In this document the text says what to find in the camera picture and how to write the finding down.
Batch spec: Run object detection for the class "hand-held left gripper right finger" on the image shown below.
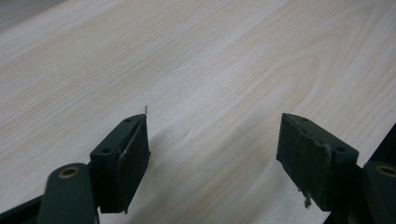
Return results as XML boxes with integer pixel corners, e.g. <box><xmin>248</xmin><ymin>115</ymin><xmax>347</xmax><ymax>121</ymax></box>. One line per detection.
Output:
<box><xmin>276</xmin><ymin>112</ymin><xmax>364</xmax><ymax>213</ymax></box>

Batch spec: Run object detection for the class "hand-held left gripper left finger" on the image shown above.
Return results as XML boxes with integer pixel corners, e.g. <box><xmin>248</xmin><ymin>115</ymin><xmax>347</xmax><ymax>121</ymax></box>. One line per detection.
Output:
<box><xmin>89</xmin><ymin>113</ymin><xmax>151</xmax><ymax>215</ymax></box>

